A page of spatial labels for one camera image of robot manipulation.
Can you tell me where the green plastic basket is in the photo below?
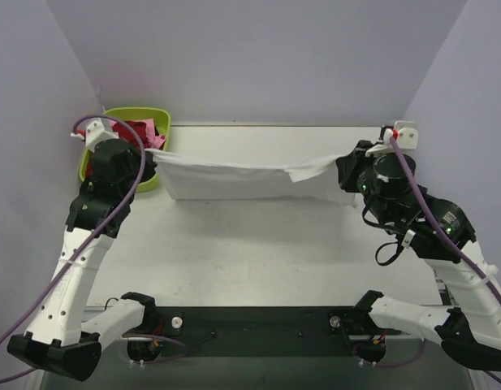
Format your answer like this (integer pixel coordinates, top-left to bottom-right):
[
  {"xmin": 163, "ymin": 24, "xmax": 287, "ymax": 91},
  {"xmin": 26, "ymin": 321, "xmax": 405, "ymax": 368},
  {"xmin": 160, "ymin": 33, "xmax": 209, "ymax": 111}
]
[{"xmin": 78, "ymin": 107, "xmax": 171, "ymax": 193}]

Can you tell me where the white t shirt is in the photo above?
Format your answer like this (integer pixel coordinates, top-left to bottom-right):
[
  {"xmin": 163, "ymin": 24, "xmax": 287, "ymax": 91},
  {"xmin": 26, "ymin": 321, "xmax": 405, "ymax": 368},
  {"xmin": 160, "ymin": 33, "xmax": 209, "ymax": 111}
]
[{"xmin": 149, "ymin": 149, "xmax": 356, "ymax": 207}]

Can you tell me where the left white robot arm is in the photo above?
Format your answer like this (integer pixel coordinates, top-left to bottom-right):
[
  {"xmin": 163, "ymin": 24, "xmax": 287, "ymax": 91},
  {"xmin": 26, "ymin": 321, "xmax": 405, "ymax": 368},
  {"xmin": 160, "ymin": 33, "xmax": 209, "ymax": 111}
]
[{"xmin": 7, "ymin": 139, "xmax": 158, "ymax": 381}]

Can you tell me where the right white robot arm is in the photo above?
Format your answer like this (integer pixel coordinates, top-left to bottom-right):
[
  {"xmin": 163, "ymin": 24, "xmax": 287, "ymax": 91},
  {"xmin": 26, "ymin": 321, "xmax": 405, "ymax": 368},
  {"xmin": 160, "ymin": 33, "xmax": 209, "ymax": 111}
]
[{"xmin": 335, "ymin": 140, "xmax": 501, "ymax": 372}]

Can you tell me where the pink t shirt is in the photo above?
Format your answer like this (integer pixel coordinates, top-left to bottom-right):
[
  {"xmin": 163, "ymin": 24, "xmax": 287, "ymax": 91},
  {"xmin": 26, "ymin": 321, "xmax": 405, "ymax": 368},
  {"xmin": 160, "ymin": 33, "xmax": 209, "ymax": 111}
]
[{"xmin": 109, "ymin": 119, "xmax": 169, "ymax": 150}]

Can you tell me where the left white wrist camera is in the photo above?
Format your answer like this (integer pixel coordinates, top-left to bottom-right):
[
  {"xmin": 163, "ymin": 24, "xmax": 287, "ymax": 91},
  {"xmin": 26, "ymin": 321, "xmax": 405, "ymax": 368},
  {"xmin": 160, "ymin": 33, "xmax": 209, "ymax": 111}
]
[{"xmin": 71, "ymin": 118, "xmax": 119, "ymax": 152}]

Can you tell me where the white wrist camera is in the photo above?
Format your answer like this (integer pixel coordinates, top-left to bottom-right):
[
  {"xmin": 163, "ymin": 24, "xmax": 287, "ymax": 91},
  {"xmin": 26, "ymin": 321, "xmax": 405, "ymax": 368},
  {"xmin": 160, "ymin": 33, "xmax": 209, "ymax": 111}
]
[
  {"xmin": 380, "ymin": 120, "xmax": 418, "ymax": 150},
  {"xmin": 71, "ymin": 118, "xmax": 119, "ymax": 152}
]

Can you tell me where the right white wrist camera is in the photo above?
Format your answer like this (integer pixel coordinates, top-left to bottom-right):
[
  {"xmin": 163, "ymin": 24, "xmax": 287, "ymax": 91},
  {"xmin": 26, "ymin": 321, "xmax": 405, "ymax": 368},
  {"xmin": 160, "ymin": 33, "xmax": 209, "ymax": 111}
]
[{"xmin": 380, "ymin": 120, "xmax": 418, "ymax": 150}]

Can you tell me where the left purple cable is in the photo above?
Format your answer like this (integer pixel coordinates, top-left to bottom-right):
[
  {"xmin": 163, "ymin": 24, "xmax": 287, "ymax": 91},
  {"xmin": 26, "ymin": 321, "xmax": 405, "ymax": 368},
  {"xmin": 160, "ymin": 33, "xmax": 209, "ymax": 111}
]
[{"xmin": 0, "ymin": 115, "xmax": 188, "ymax": 385}]

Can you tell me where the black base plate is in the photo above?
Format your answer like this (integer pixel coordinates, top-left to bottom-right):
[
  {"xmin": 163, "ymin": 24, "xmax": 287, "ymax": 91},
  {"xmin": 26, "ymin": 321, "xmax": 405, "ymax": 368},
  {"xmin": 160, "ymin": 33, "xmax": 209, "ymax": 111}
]
[{"xmin": 122, "ymin": 306, "xmax": 393, "ymax": 362}]

